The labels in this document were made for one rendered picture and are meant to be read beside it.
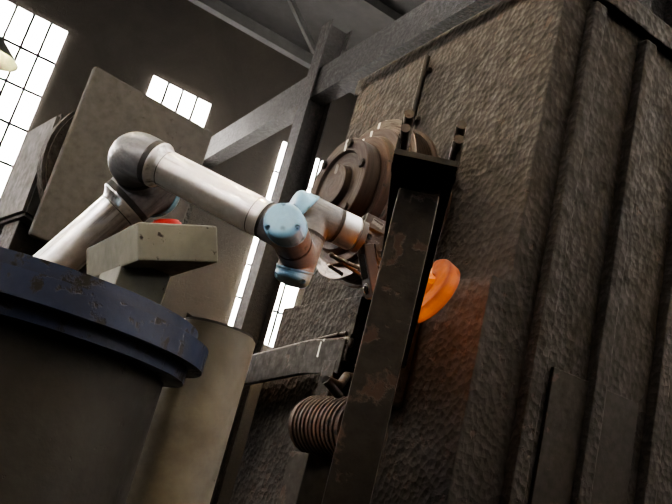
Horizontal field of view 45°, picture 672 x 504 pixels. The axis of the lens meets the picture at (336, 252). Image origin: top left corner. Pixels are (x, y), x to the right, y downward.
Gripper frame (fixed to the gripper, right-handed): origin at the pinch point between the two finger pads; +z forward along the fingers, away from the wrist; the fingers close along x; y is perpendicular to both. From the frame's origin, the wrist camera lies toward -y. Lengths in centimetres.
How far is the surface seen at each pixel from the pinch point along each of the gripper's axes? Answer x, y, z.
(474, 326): -2.0, -5.4, 11.9
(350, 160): 40, 33, -17
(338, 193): 37.0, 22.0, -17.4
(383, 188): 26.4, 24.8, -9.7
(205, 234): -52, -23, -55
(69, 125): 295, 80, -108
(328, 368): 32.6, -21.6, -4.5
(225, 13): 835, 464, -47
